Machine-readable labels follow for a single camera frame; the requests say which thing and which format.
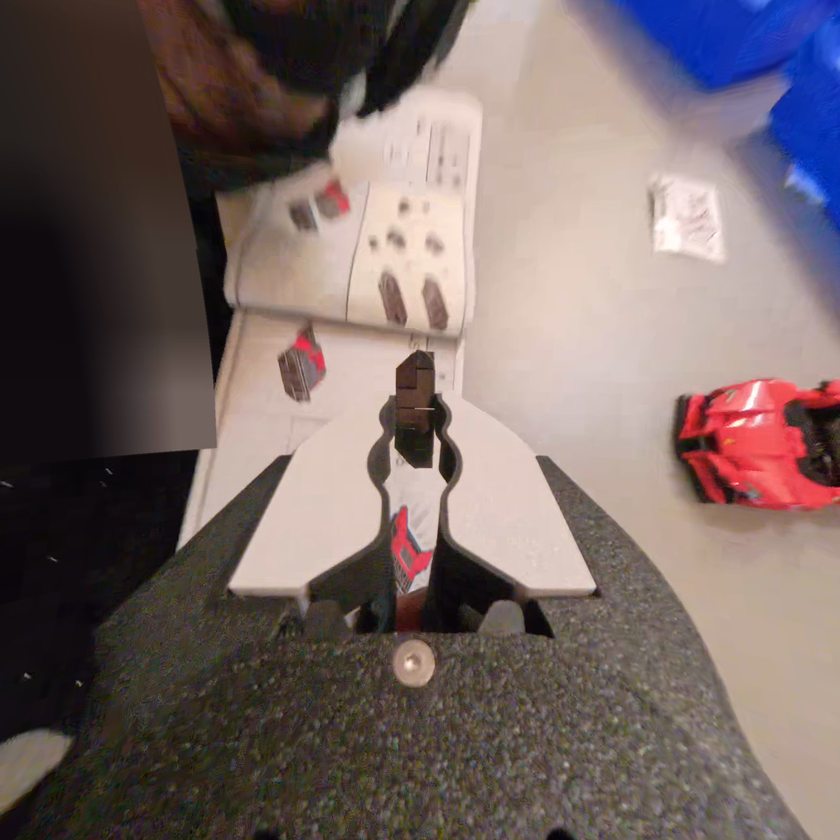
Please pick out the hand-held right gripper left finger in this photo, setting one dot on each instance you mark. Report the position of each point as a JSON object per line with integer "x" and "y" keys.
{"x": 321, "y": 518}

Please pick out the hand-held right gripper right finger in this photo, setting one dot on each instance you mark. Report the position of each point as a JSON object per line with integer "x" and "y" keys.
{"x": 518, "y": 518}

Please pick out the lego instruction booklet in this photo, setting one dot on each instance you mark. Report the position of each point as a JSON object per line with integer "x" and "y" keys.
{"x": 295, "y": 262}

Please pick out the red lego car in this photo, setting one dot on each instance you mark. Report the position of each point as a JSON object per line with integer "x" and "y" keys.
{"x": 741, "y": 446}

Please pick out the person's left hand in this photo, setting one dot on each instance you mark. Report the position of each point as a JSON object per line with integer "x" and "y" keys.
{"x": 216, "y": 98}

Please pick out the white sticker sheet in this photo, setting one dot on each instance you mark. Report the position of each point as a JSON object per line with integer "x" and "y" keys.
{"x": 689, "y": 216}

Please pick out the white rounded object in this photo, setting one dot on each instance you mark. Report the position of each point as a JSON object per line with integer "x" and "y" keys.
{"x": 29, "y": 768}

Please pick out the blue plastic bin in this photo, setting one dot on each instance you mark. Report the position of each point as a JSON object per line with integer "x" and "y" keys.
{"x": 709, "y": 33}
{"x": 810, "y": 118}

